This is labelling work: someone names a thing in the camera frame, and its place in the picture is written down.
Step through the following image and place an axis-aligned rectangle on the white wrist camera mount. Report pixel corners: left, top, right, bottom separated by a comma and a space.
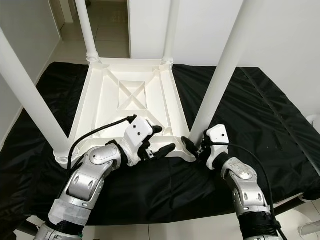
122, 116, 156, 167
204, 123, 230, 169

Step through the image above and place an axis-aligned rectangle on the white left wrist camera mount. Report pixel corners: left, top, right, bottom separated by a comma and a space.
122, 116, 156, 167

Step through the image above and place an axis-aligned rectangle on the black cloth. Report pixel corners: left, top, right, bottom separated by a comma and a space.
0, 61, 320, 236

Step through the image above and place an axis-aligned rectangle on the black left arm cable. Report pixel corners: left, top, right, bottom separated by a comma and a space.
67, 114, 139, 172

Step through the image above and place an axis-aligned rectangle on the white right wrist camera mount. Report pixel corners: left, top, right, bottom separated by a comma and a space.
204, 123, 230, 169

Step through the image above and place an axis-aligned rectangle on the white plastic table top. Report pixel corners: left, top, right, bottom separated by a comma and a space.
55, 56, 199, 166

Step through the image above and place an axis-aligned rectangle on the white round stand base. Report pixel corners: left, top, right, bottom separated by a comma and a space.
299, 219, 320, 239

